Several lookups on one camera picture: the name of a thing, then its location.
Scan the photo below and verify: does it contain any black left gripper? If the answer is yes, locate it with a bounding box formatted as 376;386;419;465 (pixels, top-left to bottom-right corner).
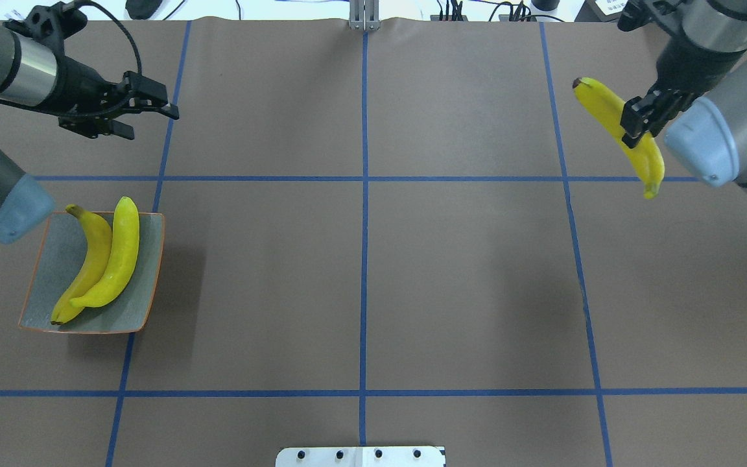
53;56;179;141

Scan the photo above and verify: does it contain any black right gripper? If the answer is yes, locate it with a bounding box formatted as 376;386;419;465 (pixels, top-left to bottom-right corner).
620;39;744;149

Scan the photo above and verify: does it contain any yellow banana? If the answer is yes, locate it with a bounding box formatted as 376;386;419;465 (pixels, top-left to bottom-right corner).
572;77;666;199
50;204;113;326
70;196;140;308

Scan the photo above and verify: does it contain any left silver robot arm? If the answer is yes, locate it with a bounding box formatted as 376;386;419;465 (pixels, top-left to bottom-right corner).
0;1;179;245

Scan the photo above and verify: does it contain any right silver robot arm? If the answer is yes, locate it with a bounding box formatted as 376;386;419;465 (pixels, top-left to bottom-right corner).
617;1;747;195

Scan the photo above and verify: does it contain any grey square plate orange rim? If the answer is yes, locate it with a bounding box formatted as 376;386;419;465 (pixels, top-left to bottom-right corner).
19;211;164;335

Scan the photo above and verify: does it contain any black cloth bundle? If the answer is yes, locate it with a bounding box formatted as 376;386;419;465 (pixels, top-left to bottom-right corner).
124;0;163;20

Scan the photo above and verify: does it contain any black box with label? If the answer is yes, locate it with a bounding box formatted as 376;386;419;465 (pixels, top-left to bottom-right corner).
575;1;628;23

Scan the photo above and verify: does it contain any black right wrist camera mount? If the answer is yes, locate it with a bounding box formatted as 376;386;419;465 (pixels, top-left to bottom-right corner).
617;1;687;36

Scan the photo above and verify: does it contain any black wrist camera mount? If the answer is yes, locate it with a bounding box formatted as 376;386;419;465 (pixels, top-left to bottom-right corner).
2;2;88;55
617;1;687;36

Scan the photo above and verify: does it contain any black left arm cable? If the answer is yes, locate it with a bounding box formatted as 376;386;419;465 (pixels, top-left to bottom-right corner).
0;0;143;117

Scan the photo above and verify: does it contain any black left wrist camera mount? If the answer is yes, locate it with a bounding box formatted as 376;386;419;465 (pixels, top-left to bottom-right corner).
2;2;88;55

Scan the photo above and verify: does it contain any aluminium frame post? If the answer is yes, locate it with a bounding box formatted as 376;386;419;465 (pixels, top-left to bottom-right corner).
349;0;381;32

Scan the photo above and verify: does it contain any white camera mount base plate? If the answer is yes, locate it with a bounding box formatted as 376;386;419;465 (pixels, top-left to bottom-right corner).
275;446;447;466

